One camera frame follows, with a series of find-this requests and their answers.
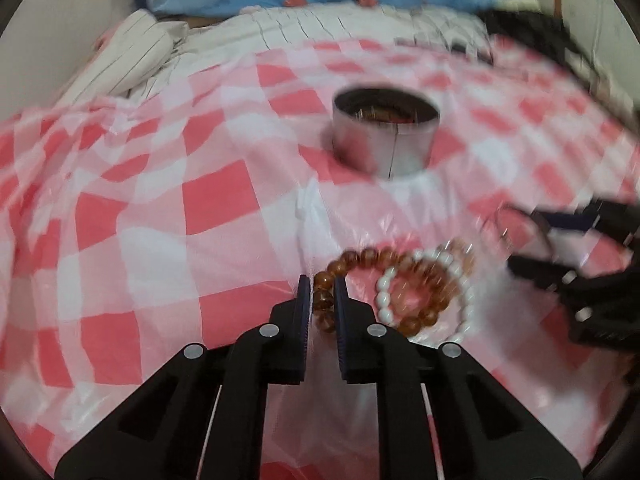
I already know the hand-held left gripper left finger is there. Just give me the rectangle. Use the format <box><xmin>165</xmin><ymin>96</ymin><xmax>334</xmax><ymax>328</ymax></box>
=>
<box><xmin>55</xmin><ymin>274</ymin><xmax>313</xmax><ymax>480</ymax></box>

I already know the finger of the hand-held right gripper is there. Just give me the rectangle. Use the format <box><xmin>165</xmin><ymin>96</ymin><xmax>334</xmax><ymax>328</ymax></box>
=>
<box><xmin>507</xmin><ymin>255</ymin><xmax>591</xmax><ymax>297</ymax></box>
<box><xmin>530</xmin><ymin>199</ymin><xmax>640</xmax><ymax>243</ymax></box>

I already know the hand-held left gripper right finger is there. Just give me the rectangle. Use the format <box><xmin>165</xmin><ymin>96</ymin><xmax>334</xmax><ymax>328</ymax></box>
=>
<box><xmin>334</xmin><ymin>276</ymin><xmax>583</xmax><ymax>480</ymax></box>

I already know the amber bead bracelet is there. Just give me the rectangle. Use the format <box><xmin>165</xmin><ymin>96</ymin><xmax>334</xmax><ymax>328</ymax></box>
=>
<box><xmin>311</xmin><ymin>246</ymin><xmax>458</xmax><ymax>337</ymax></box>

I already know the silver bangle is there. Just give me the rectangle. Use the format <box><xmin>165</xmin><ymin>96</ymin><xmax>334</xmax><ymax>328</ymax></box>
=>
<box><xmin>492</xmin><ymin>205</ymin><xmax>556</xmax><ymax>266</ymax></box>

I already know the white bead bracelet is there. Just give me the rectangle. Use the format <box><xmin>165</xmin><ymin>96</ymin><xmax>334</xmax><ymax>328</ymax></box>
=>
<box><xmin>375</xmin><ymin>250</ymin><xmax>476</xmax><ymax>343</ymax></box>

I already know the silver round tin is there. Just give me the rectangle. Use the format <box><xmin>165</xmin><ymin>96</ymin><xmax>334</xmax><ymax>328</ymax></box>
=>
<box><xmin>331</xmin><ymin>87</ymin><xmax>442</xmax><ymax>179</ymax></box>

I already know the red white checkered plastic sheet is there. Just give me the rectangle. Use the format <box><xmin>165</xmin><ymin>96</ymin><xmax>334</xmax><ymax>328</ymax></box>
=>
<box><xmin>0</xmin><ymin>40</ymin><xmax>640</xmax><ymax>480</ymax></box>

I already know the black garment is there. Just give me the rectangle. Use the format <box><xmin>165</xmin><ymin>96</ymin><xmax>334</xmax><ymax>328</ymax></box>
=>
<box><xmin>475</xmin><ymin>7</ymin><xmax>616</xmax><ymax>106</ymax></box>

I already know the white striped bedsheet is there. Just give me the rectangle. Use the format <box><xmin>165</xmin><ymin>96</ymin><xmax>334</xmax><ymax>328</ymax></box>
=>
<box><xmin>130</xmin><ymin>2</ymin><xmax>493</xmax><ymax>101</ymax></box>

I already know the white striped pillow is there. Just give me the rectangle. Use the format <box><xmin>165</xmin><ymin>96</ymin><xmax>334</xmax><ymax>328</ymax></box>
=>
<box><xmin>55</xmin><ymin>9</ymin><xmax>188</xmax><ymax>108</ymax></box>

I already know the pale pink bead bracelet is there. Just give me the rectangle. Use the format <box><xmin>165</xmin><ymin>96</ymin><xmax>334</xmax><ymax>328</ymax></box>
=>
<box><xmin>435</xmin><ymin>240</ymin><xmax>478</xmax><ymax>273</ymax></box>

